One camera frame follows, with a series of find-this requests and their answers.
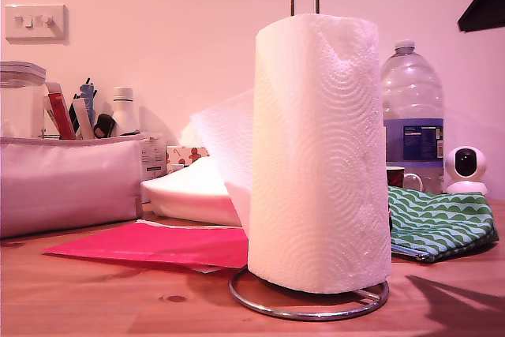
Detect black round compact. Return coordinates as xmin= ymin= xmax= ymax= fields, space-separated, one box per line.
xmin=93 ymin=113 xmax=118 ymax=139

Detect dark patterned mug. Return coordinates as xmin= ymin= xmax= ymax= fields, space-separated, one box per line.
xmin=385 ymin=166 xmax=425 ymax=194

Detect white tissue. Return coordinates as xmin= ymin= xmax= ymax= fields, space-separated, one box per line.
xmin=179 ymin=122 xmax=204 ymax=148

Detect red paper sheet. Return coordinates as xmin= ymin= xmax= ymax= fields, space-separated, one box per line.
xmin=41 ymin=221 xmax=249 ymax=271

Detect gingerbread print tissue box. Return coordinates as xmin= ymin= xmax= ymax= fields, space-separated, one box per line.
xmin=166 ymin=146 xmax=209 ymax=174

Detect large clear water bottle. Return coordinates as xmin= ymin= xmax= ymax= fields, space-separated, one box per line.
xmin=380 ymin=39 xmax=446 ymax=195

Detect white paper bag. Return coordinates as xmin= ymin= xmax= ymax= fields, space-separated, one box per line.
xmin=140 ymin=155 xmax=253 ymax=227

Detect small white round camera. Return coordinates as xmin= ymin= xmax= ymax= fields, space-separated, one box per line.
xmin=445 ymin=146 xmax=490 ymax=197

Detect green wave patterned pouch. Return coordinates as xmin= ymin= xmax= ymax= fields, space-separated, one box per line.
xmin=386 ymin=185 xmax=500 ymax=264

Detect red and white tube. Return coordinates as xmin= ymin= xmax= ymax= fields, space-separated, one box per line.
xmin=44 ymin=81 xmax=77 ymax=140

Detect white bottle with cap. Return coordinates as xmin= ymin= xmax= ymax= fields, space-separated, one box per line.
xmin=111 ymin=86 xmax=139 ymax=137

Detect white wall switch plate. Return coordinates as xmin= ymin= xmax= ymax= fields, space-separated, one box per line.
xmin=4 ymin=4 xmax=69 ymax=44

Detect white tube with black stripe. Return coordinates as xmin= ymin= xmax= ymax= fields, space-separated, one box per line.
xmin=69 ymin=98 xmax=94 ymax=140

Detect white labelled box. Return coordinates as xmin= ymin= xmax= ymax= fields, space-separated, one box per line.
xmin=140 ymin=133 xmax=166 ymax=180

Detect white padded pouch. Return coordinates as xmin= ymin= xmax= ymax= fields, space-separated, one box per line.
xmin=0 ymin=133 xmax=144 ymax=238

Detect white paper towel roll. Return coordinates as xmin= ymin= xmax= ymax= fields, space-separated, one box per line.
xmin=189 ymin=13 xmax=393 ymax=295

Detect chrome wire paper towel stand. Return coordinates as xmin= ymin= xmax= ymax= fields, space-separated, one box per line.
xmin=227 ymin=0 xmax=391 ymax=321

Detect clear glass jar with lid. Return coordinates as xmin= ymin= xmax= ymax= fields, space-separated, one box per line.
xmin=0 ymin=60 xmax=47 ymax=137

